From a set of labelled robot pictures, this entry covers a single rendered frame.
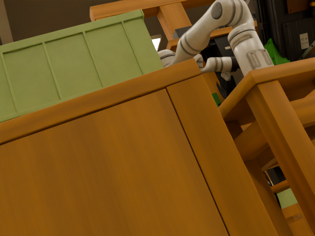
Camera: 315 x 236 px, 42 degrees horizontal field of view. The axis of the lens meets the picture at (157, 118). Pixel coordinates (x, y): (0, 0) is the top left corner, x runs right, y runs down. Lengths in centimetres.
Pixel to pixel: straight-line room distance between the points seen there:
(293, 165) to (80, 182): 56
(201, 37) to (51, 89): 81
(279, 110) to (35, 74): 60
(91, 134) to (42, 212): 14
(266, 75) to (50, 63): 57
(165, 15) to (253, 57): 124
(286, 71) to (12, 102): 70
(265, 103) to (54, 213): 62
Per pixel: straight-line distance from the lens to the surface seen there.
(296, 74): 118
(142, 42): 83
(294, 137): 107
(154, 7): 250
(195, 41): 151
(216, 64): 202
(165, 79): 73
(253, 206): 68
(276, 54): 205
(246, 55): 131
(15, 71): 82
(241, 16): 142
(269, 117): 108
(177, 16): 249
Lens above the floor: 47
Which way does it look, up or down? 20 degrees up
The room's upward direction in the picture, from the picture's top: 22 degrees counter-clockwise
